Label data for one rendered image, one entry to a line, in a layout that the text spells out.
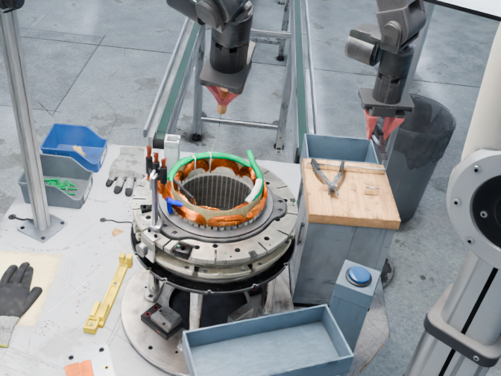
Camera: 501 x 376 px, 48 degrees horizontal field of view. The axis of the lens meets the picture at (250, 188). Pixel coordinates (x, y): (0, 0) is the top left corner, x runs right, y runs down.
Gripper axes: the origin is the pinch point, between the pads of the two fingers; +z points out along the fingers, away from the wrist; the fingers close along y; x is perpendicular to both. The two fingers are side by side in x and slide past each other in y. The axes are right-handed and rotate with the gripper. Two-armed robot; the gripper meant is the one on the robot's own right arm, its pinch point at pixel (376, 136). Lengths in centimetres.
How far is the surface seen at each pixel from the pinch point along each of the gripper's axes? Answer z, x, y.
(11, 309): 38, 20, 75
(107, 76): 119, -243, 112
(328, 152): 16.9, -17.9, 5.2
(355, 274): 13.9, 26.6, 5.5
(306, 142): 12.0, -14.5, 11.7
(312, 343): 15.7, 41.1, 14.6
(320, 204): 11.9, 8.9, 10.6
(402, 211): 110, -111, -57
